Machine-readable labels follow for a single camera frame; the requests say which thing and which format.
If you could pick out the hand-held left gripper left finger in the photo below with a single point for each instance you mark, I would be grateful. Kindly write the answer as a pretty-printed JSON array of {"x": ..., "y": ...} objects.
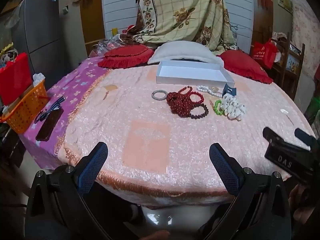
[{"x": 91, "y": 172}]

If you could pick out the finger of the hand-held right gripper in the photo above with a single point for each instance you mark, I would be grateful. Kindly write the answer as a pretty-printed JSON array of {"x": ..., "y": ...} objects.
[
  {"x": 303, "y": 136},
  {"x": 271, "y": 133}
]

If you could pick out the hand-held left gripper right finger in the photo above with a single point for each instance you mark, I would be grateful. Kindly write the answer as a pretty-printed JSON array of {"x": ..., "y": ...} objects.
[{"x": 225, "y": 172}]

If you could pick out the white dotted scrunchie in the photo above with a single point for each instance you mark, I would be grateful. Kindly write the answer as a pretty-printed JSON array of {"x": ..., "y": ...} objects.
[{"x": 232, "y": 105}]

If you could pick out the small dark blue box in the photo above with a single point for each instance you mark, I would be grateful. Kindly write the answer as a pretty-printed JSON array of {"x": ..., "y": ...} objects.
[{"x": 228, "y": 90}]

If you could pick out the white shallow box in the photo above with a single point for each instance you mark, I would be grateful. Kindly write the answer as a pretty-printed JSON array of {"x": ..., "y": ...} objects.
[{"x": 190, "y": 70}]

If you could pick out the person's right hand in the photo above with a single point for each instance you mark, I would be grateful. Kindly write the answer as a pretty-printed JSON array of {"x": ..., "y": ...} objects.
[{"x": 298, "y": 197}]

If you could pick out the dark smartphone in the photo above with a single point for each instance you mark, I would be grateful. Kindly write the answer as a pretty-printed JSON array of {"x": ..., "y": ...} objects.
[{"x": 48, "y": 125}]

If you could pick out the pink bedspread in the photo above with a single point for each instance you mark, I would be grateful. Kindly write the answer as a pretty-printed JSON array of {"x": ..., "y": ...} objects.
[{"x": 150, "y": 135}]

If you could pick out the wooden chair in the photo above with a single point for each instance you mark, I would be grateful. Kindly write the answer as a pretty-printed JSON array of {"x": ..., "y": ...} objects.
[{"x": 287, "y": 62}]

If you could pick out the plain red pillow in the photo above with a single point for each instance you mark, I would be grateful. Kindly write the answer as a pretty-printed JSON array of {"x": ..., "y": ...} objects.
[{"x": 245, "y": 63}]

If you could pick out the red shopping bag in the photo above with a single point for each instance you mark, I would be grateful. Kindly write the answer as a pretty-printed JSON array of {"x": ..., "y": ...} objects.
[{"x": 262, "y": 53}]

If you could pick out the purple flower blanket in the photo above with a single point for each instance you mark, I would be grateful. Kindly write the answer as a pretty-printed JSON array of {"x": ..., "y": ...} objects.
[{"x": 77, "y": 85}]

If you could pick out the orange plastic basket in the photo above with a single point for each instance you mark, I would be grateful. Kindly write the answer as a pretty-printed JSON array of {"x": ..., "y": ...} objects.
[{"x": 25, "y": 110}]

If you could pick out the white cloth in basket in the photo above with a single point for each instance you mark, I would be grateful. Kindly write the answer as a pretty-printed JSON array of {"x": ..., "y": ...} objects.
[{"x": 38, "y": 78}]

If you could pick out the red paper bag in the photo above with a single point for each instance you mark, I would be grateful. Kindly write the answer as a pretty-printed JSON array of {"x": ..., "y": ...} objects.
[{"x": 15, "y": 77}]

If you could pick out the red ruffled pillow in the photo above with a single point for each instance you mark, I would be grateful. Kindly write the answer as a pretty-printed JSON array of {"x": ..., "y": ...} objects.
[{"x": 125, "y": 55}]

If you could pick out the white pillow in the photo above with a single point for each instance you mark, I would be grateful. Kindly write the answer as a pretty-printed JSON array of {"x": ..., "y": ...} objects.
[{"x": 180, "y": 50}]

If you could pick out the clear plastic bag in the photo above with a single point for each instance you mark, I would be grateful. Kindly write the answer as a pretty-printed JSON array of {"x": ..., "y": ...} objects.
[{"x": 106, "y": 46}]

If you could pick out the wooden door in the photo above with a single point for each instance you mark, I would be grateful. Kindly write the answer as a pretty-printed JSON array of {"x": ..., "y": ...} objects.
[{"x": 92, "y": 25}]

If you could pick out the grey refrigerator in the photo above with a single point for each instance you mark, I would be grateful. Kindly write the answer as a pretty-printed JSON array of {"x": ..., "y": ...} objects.
[{"x": 40, "y": 30}]

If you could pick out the floral checked blanket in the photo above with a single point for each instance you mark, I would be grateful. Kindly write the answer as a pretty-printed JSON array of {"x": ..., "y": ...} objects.
[{"x": 180, "y": 10}]

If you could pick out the framed wall picture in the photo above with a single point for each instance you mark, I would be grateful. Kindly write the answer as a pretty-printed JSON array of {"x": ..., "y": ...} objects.
[{"x": 285, "y": 2}]

